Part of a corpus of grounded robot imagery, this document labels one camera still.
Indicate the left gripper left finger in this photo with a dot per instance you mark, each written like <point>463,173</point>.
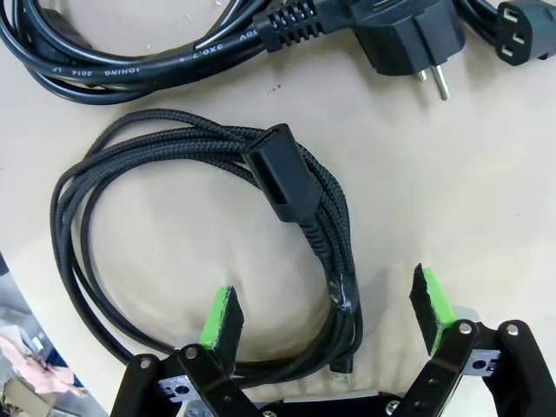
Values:
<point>219,321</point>

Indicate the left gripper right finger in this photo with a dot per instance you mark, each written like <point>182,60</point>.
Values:
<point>434,313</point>

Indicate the pink checked cloth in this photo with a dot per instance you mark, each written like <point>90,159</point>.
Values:
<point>39,360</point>

